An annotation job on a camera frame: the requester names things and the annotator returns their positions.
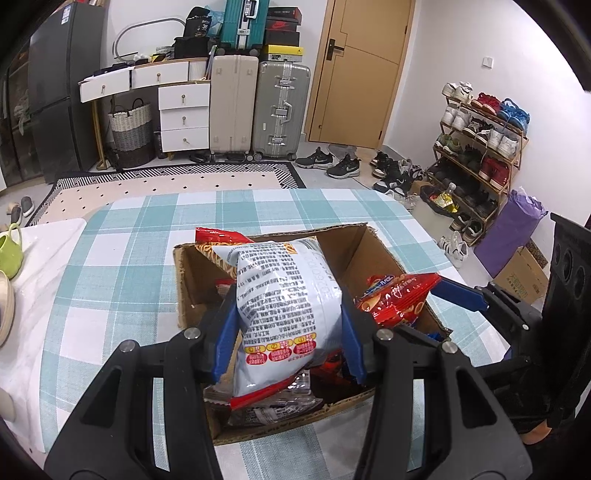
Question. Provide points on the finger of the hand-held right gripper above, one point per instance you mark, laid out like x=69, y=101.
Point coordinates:
x=512, y=371
x=461, y=295

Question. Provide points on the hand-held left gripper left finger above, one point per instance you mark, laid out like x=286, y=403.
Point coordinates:
x=226, y=341

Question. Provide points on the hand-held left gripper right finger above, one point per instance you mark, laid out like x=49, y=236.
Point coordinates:
x=353, y=350

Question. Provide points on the red packet with black band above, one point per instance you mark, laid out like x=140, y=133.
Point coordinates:
x=330, y=367

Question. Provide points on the red snack bag blue print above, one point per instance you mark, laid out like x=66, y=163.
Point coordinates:
x=397, y=300

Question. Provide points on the white chip bag red edge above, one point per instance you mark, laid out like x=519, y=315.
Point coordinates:
x=281, y=300

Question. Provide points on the clear wrapper packet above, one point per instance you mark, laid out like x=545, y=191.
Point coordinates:
x=277, y=408

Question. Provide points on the brown cardboard box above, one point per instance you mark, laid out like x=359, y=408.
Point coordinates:
x=364, y=263

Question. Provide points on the person's right hand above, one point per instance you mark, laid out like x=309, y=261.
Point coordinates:
x=538, y=434

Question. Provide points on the small cardboard box green print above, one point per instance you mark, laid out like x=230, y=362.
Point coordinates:
x=521, y=277

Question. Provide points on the purple bag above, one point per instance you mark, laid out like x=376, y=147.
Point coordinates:
x=508, y=230

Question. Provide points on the dark basket with yellow packets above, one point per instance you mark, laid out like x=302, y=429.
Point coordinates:
x=443, y=201

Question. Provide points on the wooden shoe rack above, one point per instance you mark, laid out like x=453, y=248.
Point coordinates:
x=503, y=184

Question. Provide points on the shelved shoes collection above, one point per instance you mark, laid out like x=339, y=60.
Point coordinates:
x=491, y=138

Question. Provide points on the black white patterned rug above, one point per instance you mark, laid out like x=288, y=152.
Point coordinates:
x=184, y=177

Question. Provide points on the scattered sneakers group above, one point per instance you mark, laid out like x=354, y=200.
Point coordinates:
x=344, y=168

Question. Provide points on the beige plate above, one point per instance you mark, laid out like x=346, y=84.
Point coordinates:
x=5, y=304

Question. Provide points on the wooden door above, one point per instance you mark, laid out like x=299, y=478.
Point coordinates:
x=360, y=92

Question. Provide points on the woven basket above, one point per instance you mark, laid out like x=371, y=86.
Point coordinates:
x=131, y=134

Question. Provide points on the white drawer dresser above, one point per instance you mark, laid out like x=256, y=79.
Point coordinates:
x=184, y=115

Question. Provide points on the green mug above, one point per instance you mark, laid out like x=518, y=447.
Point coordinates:
x=9, y=258

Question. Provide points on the beige suitcase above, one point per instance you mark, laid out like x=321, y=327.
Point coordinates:
x=233, y=106

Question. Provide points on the grey slipper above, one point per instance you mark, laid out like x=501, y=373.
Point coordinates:
x=27, y=206
x=14, y=216

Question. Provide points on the silver suitcase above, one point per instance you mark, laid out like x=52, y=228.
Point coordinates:
x=281, y=106

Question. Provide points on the yellow and black shoebox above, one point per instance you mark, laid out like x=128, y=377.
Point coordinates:
x=286, y=54

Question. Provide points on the black bag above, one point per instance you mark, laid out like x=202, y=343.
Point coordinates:
x=191, y=47

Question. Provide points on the dark grey refrigerator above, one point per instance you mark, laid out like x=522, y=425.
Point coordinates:
x=60, y=92

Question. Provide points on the glass door cabinet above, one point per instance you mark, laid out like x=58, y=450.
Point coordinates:
x=18, y=115

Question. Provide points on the arched mirror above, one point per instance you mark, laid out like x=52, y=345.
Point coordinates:
x=138, y=41

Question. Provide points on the teal suitcase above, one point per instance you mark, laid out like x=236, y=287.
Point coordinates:
x=233, y=23

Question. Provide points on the black printed box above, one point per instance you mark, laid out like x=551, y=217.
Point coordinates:
x=198, y=23

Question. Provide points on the black shoebox red logo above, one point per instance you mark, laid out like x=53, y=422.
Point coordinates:
x=284, y=26

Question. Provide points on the blue plastic bag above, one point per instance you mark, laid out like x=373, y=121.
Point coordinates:
x=216, y=16

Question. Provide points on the white wall switch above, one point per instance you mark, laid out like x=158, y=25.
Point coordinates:
x=487, y=61

